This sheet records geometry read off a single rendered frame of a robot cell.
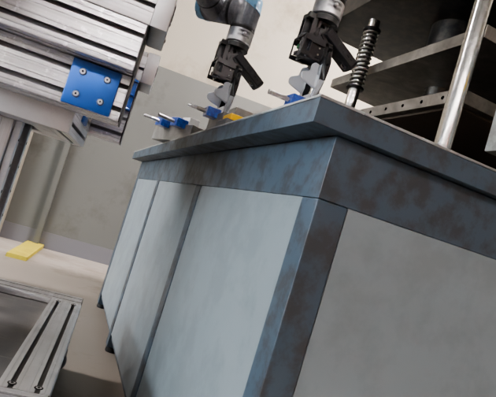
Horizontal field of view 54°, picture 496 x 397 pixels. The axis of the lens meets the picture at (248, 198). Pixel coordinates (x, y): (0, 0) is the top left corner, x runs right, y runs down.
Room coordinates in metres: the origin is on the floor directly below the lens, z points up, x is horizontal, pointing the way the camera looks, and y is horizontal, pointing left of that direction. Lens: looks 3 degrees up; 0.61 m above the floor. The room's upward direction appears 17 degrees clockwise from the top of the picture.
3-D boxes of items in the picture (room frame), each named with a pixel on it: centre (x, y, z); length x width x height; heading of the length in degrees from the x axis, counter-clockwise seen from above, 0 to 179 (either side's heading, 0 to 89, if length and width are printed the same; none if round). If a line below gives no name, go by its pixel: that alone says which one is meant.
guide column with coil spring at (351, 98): (2.35, -0.34, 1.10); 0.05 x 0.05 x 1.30
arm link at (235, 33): (1.41, 0.16, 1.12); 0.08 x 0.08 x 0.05
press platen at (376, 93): (2.32, -0.78, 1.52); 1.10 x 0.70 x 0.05; 20
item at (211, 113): (1.41, 0.18, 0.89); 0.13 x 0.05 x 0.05; 110
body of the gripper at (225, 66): (1.41, 0.17, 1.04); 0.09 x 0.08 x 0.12; 110
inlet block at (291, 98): (1.18, -0.03, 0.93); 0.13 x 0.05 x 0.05; 110
